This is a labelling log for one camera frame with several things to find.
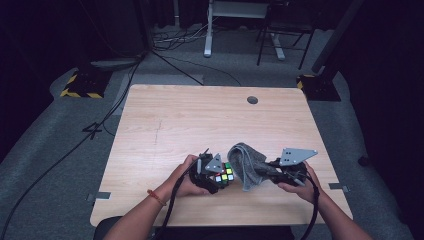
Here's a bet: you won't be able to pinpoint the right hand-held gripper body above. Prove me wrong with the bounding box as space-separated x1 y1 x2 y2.
269 147 319 187

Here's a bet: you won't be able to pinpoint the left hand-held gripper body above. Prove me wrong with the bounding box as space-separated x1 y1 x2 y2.
189 148 224 193

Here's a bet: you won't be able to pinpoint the multicoloured puzzle cube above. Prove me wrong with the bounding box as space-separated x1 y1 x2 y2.
213 161 236 188

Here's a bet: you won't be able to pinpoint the grey cloth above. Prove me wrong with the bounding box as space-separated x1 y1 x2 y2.
226 142 278 193

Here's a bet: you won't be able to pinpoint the person's left hand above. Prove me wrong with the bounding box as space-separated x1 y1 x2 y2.
164 153 211 198

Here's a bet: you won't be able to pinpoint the person's right hand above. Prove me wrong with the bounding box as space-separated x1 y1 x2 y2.
277 161 321 205

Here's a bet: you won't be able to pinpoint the person's dark clothing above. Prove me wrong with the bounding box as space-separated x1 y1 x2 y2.
156 225 296 240

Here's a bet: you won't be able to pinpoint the grey tape piece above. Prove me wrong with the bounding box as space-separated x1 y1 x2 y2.
328 182 351 194
86 191 112 202

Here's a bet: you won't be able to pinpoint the black yellow striped stand base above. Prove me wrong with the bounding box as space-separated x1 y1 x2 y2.
59 68 113 100
296 73 342 102

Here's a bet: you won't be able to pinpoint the black seat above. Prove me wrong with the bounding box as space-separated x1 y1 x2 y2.
92 215 125 240

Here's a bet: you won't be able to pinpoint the slanted grey metal pole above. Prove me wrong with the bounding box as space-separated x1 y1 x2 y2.
311 0 365 74

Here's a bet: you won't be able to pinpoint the black chair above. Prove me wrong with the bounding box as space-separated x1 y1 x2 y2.
255 2 316 71

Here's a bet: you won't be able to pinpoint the grey flat stand base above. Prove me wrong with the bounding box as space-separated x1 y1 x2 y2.
89 57 143 70

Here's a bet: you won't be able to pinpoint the left hand-held gripper black cable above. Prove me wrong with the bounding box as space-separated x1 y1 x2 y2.
150 162 198 240

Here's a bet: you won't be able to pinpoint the hand-held gripper black cable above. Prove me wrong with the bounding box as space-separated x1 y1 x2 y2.
299 173 321 240
150 162 198 240

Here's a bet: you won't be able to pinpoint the right hand-held gripper black cable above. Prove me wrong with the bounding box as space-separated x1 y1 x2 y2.
299 173 321 240

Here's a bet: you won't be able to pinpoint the red bracelet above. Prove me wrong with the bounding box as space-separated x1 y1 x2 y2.
146 188 167 207

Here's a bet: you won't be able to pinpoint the thin black floor cable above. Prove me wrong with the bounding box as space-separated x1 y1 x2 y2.
151 49 243 88

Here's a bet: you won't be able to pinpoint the white desk frame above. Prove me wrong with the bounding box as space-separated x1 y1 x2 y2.
203 0 287 61

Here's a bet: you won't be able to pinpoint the bundle of floor cables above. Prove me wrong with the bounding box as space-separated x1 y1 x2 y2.
152 23 216 52

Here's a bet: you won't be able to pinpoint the long black floor cable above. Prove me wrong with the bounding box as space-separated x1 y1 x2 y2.
0 56 148 234

